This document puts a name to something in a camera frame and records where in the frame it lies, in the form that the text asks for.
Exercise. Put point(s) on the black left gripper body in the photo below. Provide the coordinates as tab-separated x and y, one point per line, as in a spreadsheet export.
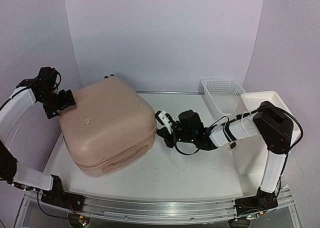
53	102

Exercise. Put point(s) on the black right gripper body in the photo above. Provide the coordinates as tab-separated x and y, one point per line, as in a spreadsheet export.
187	136

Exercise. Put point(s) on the beige hard-shell suitcase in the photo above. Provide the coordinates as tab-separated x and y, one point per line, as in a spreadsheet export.
110	126

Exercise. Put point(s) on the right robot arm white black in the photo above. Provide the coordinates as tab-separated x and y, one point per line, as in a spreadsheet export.
226	131

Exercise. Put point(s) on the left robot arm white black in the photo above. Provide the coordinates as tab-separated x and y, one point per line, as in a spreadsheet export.
43	89

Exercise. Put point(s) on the white perforated plastic basket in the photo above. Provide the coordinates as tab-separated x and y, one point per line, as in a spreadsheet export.
222	95

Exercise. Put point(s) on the white plastic storage bin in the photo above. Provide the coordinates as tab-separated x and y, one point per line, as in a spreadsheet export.
275	129

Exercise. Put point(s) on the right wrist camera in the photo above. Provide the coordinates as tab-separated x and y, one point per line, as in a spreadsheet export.
165	119

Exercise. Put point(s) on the aluminium front rail base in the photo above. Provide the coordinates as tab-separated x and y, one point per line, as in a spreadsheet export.
89	211

